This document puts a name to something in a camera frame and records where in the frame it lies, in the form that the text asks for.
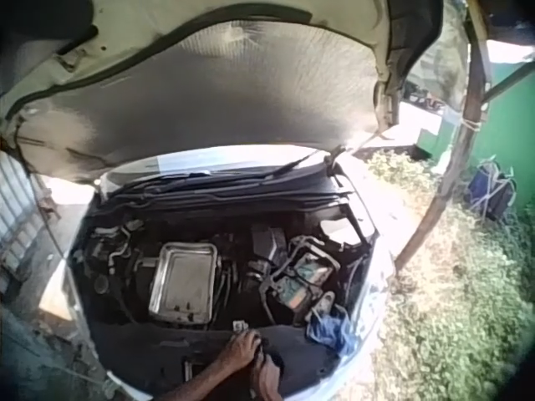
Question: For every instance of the person's right hand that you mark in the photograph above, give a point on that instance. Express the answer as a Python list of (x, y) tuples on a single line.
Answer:
[(267, 378)]

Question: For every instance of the person's left hand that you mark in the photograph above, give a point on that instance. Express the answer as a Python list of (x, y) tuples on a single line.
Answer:
[(238, 348)]

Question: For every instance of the person's left fingers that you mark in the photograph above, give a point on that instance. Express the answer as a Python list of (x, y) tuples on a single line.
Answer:
[(253, 342)]

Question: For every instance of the person's right fingers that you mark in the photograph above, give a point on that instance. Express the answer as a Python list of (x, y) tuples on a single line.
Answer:
[(259, 364)]

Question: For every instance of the small grey connector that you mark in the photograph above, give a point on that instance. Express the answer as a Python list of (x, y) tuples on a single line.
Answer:
[(239, 326)]

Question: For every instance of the blue cloth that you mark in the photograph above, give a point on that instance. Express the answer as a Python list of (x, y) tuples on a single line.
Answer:
[(332, 330)]

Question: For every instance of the car battery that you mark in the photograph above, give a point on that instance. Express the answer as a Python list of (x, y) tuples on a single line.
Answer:
[(303, 277)]

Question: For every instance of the black radiator cover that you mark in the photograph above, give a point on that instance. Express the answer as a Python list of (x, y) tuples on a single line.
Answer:
[(167, 355)]

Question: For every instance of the metal tray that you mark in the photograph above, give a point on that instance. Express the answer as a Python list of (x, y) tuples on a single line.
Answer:
[(184, 280)]

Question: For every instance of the black fuse box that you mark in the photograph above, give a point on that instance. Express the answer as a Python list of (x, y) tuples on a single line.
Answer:
[(268, 244)]

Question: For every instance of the white car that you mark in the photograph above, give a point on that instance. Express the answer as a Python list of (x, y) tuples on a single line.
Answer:
[(378, 288)]

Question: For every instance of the white fluid reservoir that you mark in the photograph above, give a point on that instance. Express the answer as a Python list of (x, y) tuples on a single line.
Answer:
[(340, 231)]

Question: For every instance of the black wiper blade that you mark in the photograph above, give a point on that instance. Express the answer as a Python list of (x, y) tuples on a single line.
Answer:
[(175, 180), (284, 165)]

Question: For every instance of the open white car hood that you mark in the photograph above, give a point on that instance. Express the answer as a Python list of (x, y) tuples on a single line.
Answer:
[(209, 83)]

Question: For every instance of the corrugated metal sheet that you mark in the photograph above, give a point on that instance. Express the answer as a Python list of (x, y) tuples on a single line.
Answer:
[(18, 217)]

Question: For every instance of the green container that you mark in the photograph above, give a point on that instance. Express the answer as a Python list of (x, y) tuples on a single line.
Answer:
[(434, 140)]

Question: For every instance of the blue bag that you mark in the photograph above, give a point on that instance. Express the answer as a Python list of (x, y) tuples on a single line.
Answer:
[(493, 192)]

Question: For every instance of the wooden pole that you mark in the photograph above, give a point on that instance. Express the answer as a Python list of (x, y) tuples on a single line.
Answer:
[(460, 138)]

